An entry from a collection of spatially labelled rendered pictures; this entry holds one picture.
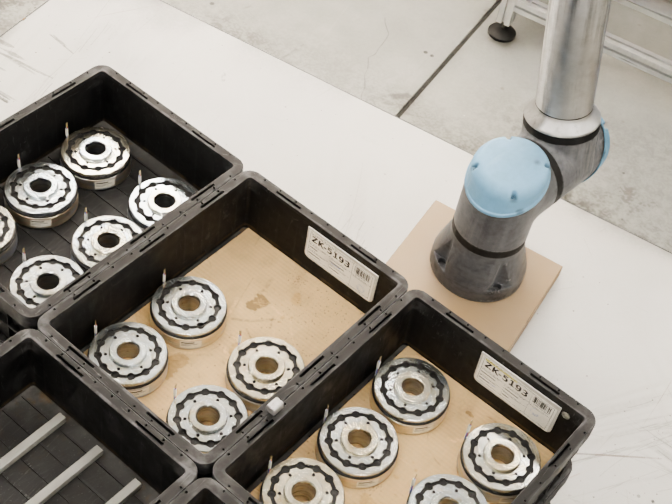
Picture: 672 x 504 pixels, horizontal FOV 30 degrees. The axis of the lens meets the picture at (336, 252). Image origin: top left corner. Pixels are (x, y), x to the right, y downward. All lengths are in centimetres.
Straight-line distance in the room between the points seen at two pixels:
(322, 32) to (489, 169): 174
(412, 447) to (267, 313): 28
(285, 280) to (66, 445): 40
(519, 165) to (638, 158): 156
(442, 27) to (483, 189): 182
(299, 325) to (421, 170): 52
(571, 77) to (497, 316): 38
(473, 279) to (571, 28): 41
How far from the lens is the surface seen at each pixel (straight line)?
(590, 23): 179
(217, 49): 232
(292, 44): 345
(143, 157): 193
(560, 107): 187
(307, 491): 157
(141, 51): 231
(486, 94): 342
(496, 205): 181
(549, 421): 165
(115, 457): 160
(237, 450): 149
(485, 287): 192
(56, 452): 161
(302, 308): 175
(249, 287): 177
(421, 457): 164
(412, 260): 197
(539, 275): 201
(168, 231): 169
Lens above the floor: 220
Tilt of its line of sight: 49 degrees down
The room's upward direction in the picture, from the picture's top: 11 degrees clockwise
